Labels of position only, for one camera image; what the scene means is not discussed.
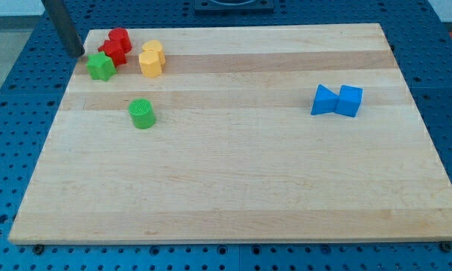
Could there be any red star block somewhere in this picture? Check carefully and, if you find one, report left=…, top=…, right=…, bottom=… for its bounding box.
left=98, top=40, right=127, bottom=67

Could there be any green star block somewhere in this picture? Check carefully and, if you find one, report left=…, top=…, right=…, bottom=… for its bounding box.
left=86, top=52, right=117, bottom=81

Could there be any wooden board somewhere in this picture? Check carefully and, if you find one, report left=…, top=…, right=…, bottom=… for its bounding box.
left=9, top=23, right=452, bottom=245

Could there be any green cylinder block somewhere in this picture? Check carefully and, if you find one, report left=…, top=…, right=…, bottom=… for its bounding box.
left=128, top=99, right=156, bottom=129

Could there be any blue triangle block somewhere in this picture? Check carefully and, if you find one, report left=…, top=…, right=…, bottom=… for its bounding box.
left=311, top=84, right=338, bottom=115

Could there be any yellow hexagon block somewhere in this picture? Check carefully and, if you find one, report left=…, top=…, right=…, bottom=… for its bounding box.
left=138, top=50, right=162, bottom=78

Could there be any yellow cylinder block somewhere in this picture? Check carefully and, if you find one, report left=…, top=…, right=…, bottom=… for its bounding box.
left=141, top=40, right=166, bottom=66

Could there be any blue cube block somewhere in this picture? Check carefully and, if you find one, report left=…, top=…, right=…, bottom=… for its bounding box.
left=334, top=85, right=363, bottom=117

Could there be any red cylinder block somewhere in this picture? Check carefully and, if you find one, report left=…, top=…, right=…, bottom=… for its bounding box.
left=108, top=27, right=132, bottom=53

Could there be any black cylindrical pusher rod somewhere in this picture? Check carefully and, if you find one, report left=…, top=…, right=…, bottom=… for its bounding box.
left=41, top=0, right=85, bottom=58

